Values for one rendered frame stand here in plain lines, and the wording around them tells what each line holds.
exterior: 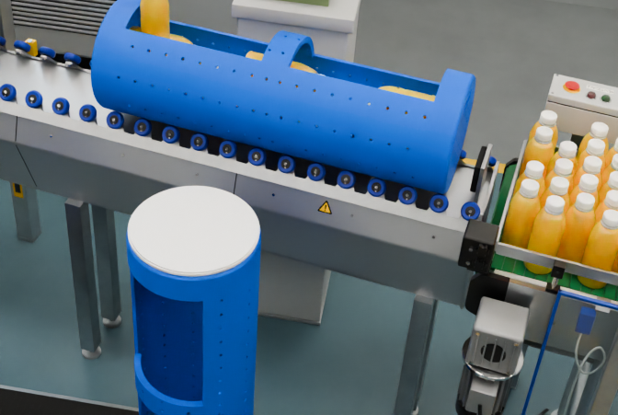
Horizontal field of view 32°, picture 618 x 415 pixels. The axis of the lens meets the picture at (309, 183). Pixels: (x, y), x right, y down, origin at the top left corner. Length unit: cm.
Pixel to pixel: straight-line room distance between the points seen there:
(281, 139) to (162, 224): 38
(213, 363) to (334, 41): 93
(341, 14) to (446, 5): 247
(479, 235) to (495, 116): 216
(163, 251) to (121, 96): 51
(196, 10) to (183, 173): 167
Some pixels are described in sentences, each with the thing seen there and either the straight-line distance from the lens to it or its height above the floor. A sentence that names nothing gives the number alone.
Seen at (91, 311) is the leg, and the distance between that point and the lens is 324.
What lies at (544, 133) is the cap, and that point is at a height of 109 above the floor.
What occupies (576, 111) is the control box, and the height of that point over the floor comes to 107.
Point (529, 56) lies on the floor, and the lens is 492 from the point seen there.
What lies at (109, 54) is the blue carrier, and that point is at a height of 117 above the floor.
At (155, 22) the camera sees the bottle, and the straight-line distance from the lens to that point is 256.
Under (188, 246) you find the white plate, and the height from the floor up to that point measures 104.
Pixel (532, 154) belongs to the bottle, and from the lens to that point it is 256.
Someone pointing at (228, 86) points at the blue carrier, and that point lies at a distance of 245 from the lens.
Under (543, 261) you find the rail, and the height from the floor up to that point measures 96.
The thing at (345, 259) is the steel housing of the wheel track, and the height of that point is 70.
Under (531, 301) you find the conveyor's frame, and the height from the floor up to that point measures 86.
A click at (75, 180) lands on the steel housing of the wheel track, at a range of 287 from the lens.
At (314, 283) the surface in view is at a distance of 335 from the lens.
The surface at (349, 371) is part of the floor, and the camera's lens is 336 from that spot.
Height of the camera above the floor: 255
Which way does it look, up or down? 40 degrees down
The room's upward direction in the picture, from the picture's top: 5 degrees clockwise
